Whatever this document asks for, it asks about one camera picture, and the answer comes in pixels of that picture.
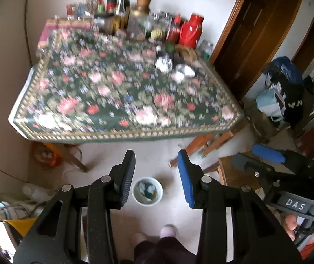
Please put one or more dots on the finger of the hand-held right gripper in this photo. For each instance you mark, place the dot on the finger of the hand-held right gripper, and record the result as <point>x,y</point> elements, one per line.
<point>242,163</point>
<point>268,154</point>

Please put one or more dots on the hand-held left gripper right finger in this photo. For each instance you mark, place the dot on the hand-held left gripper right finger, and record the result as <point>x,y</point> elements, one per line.
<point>185,178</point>

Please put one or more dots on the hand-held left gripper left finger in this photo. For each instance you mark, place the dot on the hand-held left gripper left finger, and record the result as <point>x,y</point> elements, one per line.
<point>125,178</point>

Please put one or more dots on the teal plastic wrapper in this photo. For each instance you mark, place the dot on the teal plastic wrapper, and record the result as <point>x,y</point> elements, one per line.
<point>145,190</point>

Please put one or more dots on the white tissue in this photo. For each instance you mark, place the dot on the white tissue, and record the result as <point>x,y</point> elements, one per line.
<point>153,187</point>

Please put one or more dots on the white plastic bucket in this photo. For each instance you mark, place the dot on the white plastic bucket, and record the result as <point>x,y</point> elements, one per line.
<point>158,199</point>

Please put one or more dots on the white paper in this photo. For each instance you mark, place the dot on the white paper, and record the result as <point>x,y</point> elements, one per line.
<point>163,63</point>

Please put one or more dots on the person's right hand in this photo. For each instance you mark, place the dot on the person's right hand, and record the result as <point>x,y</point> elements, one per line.
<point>290,222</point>

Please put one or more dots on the small wooden stool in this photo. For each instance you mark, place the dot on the small wooden stool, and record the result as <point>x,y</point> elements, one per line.
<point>234,173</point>

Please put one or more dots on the light blue paper bag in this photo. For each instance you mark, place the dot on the light blue paper bag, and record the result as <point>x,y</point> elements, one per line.
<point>269,104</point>

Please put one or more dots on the pink slipper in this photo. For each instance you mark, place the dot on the pink slipper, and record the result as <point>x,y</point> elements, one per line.
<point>169,229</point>
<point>139,238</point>

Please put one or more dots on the black bag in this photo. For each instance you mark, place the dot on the black bag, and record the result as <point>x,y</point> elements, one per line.
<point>291,101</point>

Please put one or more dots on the person's dark trousers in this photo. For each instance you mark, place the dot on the person's dark trousers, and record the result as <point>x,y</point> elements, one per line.
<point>159,250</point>

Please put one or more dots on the orange plastic bag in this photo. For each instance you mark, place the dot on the orange plastic bag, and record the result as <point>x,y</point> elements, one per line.
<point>47,156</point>

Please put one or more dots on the floral tablecloth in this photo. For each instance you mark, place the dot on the floral tablecloth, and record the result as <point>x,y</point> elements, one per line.
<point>118,93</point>

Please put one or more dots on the blue fabric bag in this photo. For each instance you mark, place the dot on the blue fabric bag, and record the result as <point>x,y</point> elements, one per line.
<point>284,68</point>

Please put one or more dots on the clear plastic bottle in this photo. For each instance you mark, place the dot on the clear plastic bottle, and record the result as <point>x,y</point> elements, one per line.
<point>35,192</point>

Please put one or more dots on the yellow plastic sheet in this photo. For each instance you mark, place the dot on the yellow plastic sheet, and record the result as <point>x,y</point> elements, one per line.
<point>16,223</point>

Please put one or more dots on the glass jar metal lid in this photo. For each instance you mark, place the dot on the glass jar metal lid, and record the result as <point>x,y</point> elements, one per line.
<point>206,48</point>

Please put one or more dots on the dark wooden door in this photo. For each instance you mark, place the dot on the dark wooden door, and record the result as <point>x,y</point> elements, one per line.
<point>256,33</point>

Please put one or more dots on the small green cup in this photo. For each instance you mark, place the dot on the small green cup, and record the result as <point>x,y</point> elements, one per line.
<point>170,47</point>

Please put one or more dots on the red thermos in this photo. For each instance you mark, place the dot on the red thermos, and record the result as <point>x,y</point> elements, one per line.
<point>191,31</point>

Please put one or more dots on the yellow spiky ball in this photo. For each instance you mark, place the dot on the yellow spiky ball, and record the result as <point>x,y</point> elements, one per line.
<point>157,34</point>

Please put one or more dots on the red sauce bottle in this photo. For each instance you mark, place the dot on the red sauce bottle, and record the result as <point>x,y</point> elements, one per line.
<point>173,30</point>

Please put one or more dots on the clear glass jar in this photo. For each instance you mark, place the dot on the clear glass jar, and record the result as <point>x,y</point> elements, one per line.
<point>137,27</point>

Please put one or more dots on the black lidded jar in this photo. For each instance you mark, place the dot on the black lidded jar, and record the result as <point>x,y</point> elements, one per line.
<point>104,22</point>

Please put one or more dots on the pink patterned cloth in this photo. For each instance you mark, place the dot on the pink patterned cloth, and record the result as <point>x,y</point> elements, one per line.
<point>60,29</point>

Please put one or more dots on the silver foil bag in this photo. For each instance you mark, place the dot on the silver foil bag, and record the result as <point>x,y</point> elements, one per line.
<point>162,16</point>

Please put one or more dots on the yellow labelled bottle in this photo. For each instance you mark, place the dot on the yellow labelled bottle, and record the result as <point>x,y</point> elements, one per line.
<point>120,13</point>

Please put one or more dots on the red lidded jar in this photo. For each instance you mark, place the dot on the red lidded jar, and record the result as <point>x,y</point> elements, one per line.
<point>111,5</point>

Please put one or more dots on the red printed packet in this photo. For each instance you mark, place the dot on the red printed packet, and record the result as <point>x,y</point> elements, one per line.
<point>84,7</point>

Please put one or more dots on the brown clay vase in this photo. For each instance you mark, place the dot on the brown clay vase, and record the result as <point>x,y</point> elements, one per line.
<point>144,1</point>

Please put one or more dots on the narrow brown doorway frame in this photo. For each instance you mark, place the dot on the narrow brown doorway frame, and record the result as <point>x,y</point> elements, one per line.
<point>297,49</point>

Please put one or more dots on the brown door frame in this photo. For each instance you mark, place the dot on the brown door frame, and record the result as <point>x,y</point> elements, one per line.
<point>228,27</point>

